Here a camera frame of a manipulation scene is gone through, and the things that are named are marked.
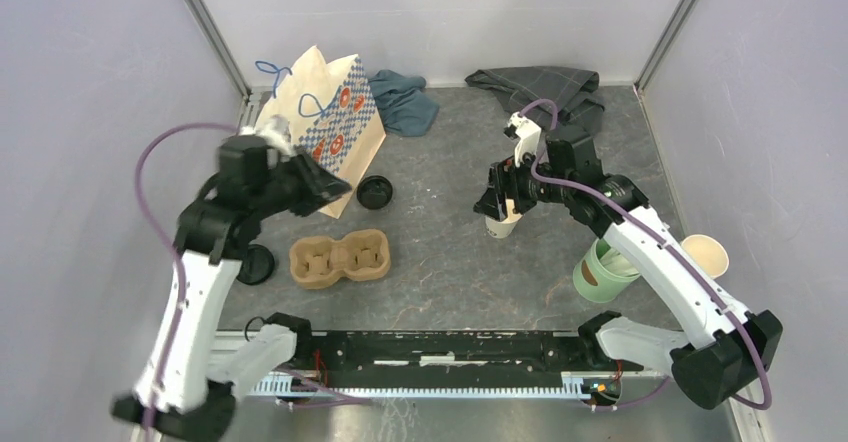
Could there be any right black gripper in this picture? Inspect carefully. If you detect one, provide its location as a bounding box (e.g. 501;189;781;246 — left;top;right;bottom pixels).
472;146;573;221

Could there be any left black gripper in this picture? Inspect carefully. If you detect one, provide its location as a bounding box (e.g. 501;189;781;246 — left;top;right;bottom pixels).
257;143;357;216

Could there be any white paper coffee cup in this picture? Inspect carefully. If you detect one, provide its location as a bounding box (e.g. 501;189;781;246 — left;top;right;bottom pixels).
484;214;522;239

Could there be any black coffee cup lid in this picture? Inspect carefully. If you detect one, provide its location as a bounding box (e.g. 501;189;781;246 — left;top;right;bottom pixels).
356;175;394;210

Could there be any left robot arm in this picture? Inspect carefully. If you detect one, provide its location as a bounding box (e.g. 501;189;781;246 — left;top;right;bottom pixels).
111;135;352;441

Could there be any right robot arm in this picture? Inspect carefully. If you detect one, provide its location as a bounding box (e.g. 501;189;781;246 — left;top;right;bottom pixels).
474;118;783;410

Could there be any checkered paper takeout bag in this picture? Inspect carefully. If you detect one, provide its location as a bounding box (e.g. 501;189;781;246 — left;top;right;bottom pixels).
256;46;386;188

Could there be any brown cardboard cup carrier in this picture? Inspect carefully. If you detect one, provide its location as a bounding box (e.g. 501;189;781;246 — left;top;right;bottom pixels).
289;229;391;290

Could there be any grey plaid cloth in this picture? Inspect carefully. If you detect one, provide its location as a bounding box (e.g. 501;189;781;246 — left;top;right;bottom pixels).
465;66;605;135

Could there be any blue cloth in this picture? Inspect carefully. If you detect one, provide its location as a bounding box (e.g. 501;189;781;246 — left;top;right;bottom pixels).
368;69;440;137

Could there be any green cup holder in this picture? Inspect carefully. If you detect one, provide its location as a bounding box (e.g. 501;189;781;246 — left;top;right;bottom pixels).
572;239;640;303

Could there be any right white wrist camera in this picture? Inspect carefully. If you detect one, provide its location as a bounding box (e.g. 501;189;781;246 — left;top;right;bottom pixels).
504;112;542;167

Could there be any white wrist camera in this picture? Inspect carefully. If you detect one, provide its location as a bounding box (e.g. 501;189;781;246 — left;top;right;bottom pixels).
238;115;296;157
504;112;542;167

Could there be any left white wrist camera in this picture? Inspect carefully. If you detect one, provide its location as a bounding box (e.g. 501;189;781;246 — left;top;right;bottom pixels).
238;115;296;157

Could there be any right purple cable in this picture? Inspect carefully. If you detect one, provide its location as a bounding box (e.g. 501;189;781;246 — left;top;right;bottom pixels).
518;99;773;412

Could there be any purple cable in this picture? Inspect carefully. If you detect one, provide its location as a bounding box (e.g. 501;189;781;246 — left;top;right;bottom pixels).
134;122;372;440
518;99;773;412

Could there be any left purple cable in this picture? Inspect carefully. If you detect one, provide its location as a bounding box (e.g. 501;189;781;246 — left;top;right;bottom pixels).
134;122;372;440

